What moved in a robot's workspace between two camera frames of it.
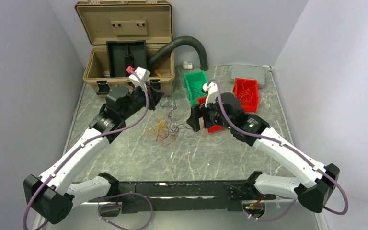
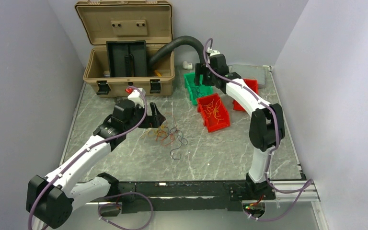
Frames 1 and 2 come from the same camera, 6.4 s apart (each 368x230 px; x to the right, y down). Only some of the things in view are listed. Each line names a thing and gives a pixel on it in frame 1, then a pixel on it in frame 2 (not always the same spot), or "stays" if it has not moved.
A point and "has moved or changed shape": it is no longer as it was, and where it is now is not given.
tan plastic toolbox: x=149 y=21 stays
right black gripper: x=196 y=111 to x=202 y=69
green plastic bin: x=194 y=81 stays
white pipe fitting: x=186 y=65 stays
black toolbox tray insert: x=122 y=53 stays
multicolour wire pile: x=165 y=129 has moved or changed shape
